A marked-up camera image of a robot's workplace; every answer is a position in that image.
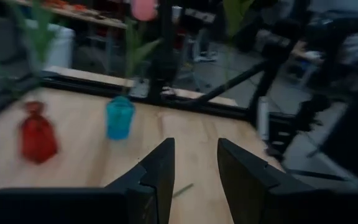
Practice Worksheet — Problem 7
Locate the person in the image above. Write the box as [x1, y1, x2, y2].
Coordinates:
[194, 27, 220, 63]

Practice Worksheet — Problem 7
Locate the red ribbed glass vase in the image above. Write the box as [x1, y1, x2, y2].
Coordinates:
[19, 101, 58, 164]

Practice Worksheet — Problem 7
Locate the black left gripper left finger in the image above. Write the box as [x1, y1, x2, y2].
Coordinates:
[0, 138, 176, 224]

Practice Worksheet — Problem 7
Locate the long wooden workbench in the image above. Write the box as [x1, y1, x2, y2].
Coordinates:
[3, 0, 129, 75]

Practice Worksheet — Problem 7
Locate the white aluminium rail piece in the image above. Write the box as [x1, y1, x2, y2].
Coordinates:
[256, 96, 270, 141]

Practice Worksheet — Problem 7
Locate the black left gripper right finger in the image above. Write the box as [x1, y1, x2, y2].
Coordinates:
[218, 138, 358, 224]

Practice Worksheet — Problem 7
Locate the black aluminium table frame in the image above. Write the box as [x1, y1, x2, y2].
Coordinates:
[0, 0, 358, 187]

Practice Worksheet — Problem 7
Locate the blue glass vase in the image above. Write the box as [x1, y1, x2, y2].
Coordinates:
[105, 95, 135, 141]

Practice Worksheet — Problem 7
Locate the orange plastic part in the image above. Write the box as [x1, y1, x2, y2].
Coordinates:
[44, 0, 70, 9]
[71, 2, 88, 12]

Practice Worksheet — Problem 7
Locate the white plastic bucket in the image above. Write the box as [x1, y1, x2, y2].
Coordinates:
[44, 23, 76, 71]

